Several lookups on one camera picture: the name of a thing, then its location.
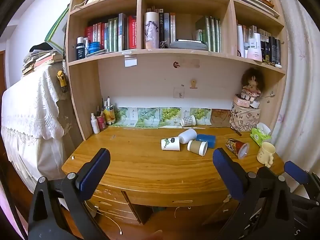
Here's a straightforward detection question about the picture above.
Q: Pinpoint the stack of old books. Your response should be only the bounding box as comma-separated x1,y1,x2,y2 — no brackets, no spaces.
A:
22,50,64,77

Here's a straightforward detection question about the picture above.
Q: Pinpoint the grey pouch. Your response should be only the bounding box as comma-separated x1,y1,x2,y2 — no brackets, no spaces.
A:
170,41,208,51

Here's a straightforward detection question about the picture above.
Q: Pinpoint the brown printed card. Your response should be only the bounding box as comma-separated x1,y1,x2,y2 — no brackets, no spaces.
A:
210,109,233,128

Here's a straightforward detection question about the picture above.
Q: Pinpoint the curly haired rag doll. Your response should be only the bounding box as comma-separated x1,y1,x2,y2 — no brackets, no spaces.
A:
240,67,265,103

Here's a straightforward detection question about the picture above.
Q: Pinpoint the wooden desk with drawers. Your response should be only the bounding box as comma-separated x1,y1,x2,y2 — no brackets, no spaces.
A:
61,124,285,227

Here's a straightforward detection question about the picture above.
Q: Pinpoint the green tissue pack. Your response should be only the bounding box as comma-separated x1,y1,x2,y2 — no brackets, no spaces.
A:
250,122,272,147

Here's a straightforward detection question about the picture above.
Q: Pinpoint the wooden bookshelf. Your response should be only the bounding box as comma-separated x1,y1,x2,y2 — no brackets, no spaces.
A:
65,0,288,141

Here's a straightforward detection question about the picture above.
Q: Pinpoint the letter print storage box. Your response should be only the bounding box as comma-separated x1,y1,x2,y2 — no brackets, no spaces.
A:
229,104,261,132

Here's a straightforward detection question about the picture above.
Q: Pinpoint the white lace cloth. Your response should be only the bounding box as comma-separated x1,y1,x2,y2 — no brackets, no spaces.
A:
1,66,66,188

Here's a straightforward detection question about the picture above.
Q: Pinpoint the plain white paper cup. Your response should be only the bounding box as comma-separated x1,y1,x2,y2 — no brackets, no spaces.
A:
178,128,198,144

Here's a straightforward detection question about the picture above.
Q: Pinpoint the green framed board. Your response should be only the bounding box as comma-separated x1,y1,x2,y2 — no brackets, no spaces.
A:
44,4,70,55

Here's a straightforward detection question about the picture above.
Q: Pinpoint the red patterned cup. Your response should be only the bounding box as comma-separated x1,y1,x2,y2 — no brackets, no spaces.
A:
226,138,250,160

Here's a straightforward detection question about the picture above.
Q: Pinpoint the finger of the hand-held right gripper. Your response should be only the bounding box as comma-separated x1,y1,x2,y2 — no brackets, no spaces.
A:
284,160,320,202

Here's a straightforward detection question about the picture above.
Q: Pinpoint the white flower print tube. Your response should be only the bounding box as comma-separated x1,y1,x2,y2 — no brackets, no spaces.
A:
143,11,160,50

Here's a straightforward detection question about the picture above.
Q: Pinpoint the row of green books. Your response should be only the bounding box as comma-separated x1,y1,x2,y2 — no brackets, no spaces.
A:
195,15,222,53

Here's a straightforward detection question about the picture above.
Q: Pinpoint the white cable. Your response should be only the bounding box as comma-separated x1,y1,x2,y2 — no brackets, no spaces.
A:
94,205,123,235

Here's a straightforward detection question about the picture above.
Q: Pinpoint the row of dark books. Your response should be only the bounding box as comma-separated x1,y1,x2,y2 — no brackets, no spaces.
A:
158,9,176,46

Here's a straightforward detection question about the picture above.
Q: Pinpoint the pink round tin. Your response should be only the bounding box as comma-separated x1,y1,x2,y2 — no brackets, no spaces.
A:
233,94,251,109

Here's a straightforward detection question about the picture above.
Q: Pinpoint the black bottle white cap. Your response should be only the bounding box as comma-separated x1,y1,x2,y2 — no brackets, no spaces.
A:
76,37,86,60

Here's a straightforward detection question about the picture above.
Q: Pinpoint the cream ceramic mug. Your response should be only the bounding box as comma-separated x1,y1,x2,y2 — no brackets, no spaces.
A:
257,142,276,168

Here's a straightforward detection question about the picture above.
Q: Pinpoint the red pen holder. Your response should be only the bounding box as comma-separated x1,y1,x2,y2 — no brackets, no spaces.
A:
96,114,106,131

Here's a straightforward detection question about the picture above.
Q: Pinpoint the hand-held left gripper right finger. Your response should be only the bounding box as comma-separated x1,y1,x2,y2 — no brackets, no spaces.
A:
212,148,297,240

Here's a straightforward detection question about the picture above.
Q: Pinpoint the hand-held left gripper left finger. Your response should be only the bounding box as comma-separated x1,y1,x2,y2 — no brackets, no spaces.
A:
28,148,111,240

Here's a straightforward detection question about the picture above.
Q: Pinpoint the green leaf print card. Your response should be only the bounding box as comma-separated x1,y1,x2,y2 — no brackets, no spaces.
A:
159,106,181,125
111,107,137,127
189,107,212,125
135,107,160,129

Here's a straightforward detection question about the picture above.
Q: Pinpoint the white spray bottle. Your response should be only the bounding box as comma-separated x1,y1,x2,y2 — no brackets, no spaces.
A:
90,113,100,134

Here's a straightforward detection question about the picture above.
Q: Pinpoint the checkered paper cup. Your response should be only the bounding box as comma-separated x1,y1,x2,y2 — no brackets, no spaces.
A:
180,115,196,127

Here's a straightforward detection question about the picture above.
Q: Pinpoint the row of colourful books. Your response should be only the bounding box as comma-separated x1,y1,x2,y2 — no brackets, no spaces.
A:
84,13,137,53

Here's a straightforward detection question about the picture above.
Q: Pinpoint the white leaf print paper cup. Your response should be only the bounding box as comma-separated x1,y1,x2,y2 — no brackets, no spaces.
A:
161,137,181,151

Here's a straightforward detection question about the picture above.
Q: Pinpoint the brown paper cup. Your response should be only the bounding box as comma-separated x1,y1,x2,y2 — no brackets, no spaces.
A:
187,140,208,157

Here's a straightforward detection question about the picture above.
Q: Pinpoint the row of boxes and bottles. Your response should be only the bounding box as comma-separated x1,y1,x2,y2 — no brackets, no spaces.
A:
236,21,282,65

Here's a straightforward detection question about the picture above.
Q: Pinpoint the white floral curtain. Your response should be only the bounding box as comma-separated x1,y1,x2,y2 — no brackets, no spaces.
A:
272,0,320,200

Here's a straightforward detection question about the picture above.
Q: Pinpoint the yellow pen holder carton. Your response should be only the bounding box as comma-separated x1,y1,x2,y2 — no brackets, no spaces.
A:
104,105,116,125

